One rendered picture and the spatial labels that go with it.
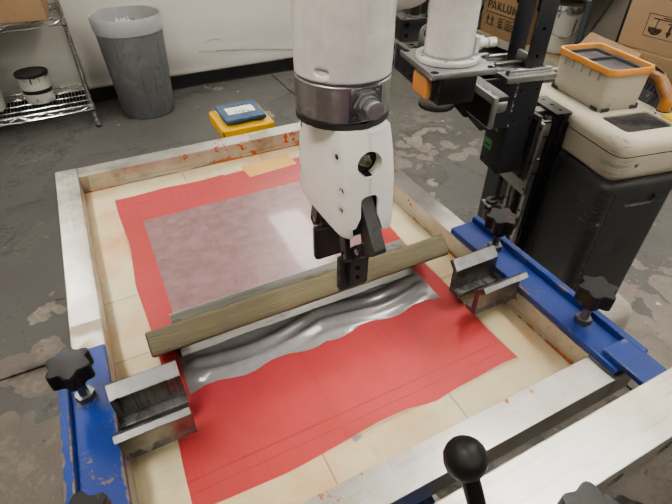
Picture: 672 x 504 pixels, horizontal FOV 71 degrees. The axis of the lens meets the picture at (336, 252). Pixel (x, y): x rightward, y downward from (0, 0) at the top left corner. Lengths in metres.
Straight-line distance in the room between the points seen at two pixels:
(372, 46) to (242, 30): 3.96
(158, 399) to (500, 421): 0.36
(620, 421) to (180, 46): 3.99
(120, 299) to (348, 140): 0.48
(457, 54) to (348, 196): 0.65
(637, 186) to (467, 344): 0.95
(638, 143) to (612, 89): 0.18
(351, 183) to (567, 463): 0.30
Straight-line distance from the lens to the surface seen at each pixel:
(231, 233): 0.82
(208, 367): 0.62
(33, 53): 4.15
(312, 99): 0.37
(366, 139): 0.37
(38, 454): 1.87
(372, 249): 0.39
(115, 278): 0.79
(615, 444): 0.52
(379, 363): 0.61
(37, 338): 2.22
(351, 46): 0.35
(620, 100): 1.55
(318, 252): 0.49
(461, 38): 0.99
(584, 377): 0.62
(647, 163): 1.48
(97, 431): 0.56
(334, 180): 0.38
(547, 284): 0.70
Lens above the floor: 1.44
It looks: 40 degrees down
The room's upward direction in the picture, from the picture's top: straight up
